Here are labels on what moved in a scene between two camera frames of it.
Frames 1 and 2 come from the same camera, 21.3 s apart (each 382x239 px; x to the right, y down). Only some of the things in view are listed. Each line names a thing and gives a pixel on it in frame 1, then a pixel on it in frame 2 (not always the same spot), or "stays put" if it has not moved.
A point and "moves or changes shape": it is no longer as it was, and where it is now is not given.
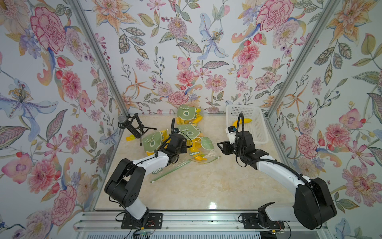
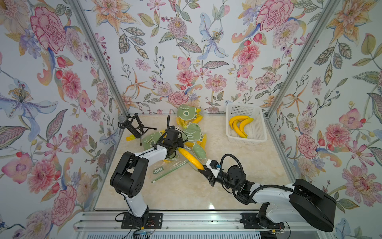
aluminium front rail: [182, 223] stays put
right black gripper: [226, 150] -> [209, 176]
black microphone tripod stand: [134, 124] stays put
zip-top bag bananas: [152, 142] stays put
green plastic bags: [200, 149] moves or changes shape
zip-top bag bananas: [187, 114] stays put
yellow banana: [245, 120] -> [236, 118]
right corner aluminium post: [328, 11] stays put
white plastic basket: [257, 126] stays put
